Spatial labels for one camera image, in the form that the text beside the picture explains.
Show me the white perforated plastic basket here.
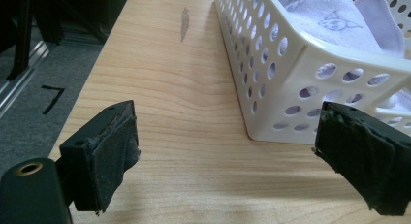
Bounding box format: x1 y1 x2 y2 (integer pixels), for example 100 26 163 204
212 0 411 145

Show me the lavender printed towel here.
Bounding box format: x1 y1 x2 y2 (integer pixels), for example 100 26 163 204
270 0 411 112

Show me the black metal stand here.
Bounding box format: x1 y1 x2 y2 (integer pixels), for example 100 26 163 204
5 0 33 81

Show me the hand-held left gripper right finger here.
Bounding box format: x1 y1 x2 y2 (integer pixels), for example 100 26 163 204
311 100 411 217

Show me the silver aluminium rail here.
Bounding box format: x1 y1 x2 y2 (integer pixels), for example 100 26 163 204
0 40 50 119

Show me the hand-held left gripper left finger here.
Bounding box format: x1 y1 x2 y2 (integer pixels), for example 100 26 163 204
58 99 142 216

